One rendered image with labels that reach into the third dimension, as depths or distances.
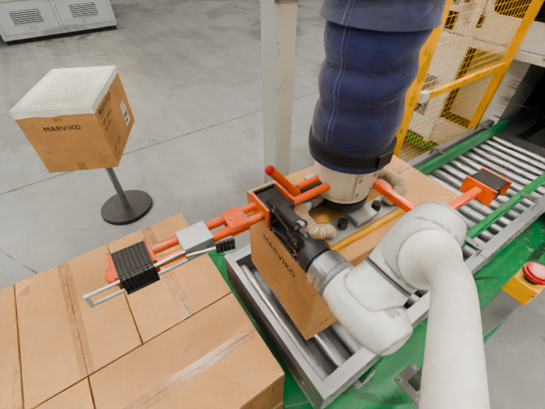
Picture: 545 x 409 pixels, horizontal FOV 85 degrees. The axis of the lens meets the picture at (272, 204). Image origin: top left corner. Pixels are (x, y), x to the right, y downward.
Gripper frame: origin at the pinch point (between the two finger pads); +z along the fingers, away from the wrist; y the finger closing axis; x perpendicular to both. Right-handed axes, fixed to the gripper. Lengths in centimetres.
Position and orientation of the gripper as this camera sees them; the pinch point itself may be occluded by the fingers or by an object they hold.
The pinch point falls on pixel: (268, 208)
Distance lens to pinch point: 76.7
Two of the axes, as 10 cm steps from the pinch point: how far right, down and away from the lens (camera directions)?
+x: 8.2, -3.9, 4.1
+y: 0.0, 7.2, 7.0
